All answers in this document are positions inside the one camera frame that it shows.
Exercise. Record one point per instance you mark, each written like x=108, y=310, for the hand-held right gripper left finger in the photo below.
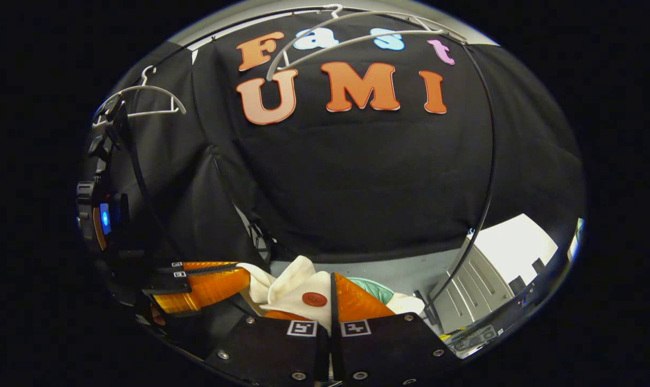
x=271, y=349

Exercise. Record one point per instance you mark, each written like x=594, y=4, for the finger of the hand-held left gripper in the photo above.
x=212, y=266
x=207, y=290

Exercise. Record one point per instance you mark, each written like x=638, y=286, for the grey cabinet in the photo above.
x=475, y=290

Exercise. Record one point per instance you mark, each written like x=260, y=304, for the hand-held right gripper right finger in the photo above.
x=389, y=349

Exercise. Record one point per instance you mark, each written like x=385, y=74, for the white plastic clothes hanger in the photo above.
x=389, y=34
x=142, y=86

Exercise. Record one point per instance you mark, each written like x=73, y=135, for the cream button-up shirt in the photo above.
x=293, y=290

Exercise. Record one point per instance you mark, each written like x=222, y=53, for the black clothes rack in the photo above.
x=492, y=161

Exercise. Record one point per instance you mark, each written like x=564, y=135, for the black backdrop cloth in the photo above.
x=357, y=177

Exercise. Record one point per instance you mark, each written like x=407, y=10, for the green laundry hamper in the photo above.
x=376, y=290

